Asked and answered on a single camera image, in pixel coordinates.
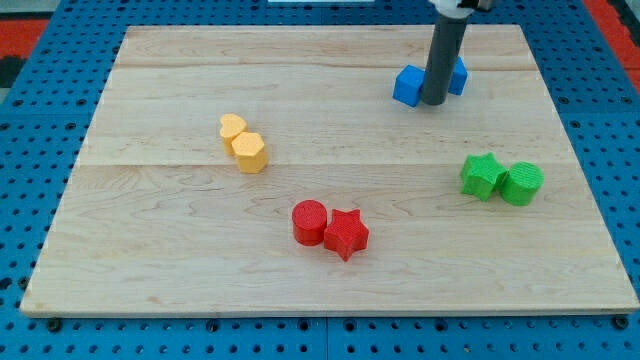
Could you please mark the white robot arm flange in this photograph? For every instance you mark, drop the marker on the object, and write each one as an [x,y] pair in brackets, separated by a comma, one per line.
[459,9]

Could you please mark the blue cube block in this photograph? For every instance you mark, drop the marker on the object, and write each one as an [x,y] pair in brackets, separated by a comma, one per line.
[408,85]

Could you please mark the blue triangle block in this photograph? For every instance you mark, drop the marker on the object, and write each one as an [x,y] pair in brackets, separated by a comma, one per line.
[459,78]

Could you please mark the red cylinder block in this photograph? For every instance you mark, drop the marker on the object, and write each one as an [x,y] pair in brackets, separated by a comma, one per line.
[309,219]

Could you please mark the red star block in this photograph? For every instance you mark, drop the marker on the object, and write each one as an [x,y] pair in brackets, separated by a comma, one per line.
[346,234]

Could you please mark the yellow hexagon block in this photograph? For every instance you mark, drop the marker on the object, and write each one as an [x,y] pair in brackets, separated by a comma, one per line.
[250,152]

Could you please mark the wooden board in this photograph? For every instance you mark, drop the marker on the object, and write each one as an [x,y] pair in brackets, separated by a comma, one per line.
[266,171]

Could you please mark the yellow heart block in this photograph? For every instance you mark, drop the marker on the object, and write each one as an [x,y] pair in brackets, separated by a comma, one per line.
[232,125]

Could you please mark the green star block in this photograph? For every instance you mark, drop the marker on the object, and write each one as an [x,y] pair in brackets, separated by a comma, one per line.
[481,175]

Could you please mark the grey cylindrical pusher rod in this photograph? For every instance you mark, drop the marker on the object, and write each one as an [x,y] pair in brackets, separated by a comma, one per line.
[443,53]

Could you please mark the green cylinder block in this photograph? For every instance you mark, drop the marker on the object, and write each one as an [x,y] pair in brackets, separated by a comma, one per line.
[522,183]

